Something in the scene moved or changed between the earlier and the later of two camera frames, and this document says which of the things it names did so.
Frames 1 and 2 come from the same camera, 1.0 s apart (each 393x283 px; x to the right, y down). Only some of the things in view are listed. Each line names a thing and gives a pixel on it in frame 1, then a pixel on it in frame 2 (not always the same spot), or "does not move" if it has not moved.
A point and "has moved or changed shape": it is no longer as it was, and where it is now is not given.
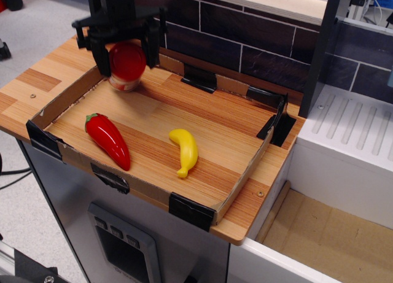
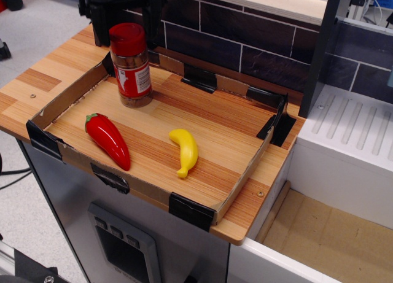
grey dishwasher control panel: [132, 254] does not move
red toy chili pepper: [107, 135] does not move
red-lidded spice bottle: [128, 61] has moved or changed shape
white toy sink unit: [330, 218] does not move
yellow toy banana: [188, 149] does not move
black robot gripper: [112, 15] → [96, 2]
